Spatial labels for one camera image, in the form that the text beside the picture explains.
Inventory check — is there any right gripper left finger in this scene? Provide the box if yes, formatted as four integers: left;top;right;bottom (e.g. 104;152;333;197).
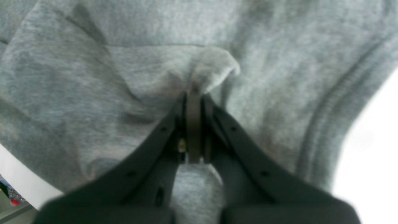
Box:
34;93;187;224

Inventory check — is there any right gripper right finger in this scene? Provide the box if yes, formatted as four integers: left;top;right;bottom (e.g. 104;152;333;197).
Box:
202;95;360;224

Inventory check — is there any white power strip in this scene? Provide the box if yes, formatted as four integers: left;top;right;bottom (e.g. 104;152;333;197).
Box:
0;175;27;207

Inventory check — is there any grey T-shirt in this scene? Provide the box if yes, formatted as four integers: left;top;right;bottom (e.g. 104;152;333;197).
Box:
1;0;397;224

